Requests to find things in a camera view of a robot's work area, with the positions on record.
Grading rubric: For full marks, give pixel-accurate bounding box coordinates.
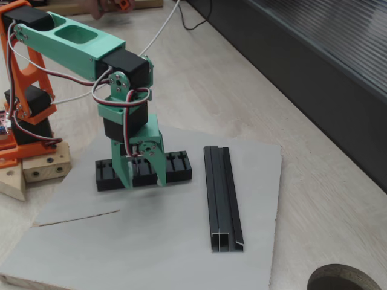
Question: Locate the white USB cable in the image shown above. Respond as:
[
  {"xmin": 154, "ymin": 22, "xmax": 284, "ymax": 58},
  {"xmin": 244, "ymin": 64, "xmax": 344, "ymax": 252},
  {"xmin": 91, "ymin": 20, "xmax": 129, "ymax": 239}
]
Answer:
[{"xmin": 53, "ymin": 0, "xmax": 182, "ymax": 105}]

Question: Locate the black power cable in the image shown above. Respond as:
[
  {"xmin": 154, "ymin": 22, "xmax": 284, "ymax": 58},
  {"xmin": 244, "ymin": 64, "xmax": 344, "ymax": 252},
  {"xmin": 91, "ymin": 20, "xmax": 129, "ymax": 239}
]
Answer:
[{"xmin": 178, "ymin": 0, "xmax": 212, "ymax": 31}]

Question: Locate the grey board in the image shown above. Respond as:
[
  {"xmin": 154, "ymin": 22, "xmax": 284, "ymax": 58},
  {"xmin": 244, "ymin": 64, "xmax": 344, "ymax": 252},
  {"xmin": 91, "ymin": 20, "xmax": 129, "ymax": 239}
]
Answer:
[{"xmin": 0, "ymin": 122, "xmax": 282, "ymax": 290}]

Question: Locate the person's hand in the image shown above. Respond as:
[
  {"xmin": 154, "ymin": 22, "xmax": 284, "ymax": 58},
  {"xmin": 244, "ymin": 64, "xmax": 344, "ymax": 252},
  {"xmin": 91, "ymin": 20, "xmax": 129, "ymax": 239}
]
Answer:
[{"xmin": 85, "ymin": 0, "xmax": 134, "ymax": 21}]

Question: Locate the wooden wedge block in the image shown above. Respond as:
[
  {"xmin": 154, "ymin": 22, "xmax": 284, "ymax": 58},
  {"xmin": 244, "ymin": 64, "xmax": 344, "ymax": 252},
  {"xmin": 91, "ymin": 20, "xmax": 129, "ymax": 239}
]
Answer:
[{"xmin": 0, "ymin": 164, "xmax": 27, "ymax": 202}]

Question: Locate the light wooden base block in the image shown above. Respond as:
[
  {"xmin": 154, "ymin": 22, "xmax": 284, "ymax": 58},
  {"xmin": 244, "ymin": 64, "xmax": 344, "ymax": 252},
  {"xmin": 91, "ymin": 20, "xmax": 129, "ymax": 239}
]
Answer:
[{"xmin": 22, "ymin": 141, "xmax": 72, "ymax": 184}]

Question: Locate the black aluminium profile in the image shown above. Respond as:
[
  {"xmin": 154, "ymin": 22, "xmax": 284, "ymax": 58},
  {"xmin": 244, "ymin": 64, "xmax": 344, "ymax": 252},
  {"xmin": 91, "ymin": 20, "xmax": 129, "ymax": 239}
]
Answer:
[{"xmin": 203, "ymin": 146, "xmax": 246, "ymax": 254}]

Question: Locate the black slotted block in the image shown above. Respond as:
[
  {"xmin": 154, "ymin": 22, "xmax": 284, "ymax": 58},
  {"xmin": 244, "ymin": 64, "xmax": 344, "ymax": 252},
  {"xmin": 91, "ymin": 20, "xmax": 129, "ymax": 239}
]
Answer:
[{"xmin": 95, "ymin": 150, "xmax": 194, "ymax": 193}]

